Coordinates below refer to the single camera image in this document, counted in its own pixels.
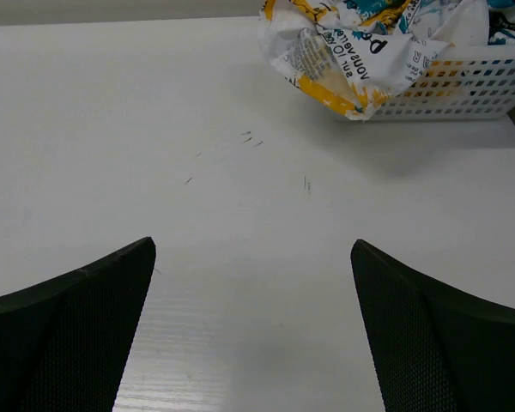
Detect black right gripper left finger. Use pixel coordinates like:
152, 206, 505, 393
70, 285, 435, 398
0, 237, 156, 411

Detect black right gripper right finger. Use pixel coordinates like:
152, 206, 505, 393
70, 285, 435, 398
351, 239, 515, 411

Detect white teal yellow printed shorts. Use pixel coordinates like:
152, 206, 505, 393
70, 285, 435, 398
258, 1, 515, 109

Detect white plastic mesh basket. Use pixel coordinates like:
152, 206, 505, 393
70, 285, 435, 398
334, 40, 515, 123

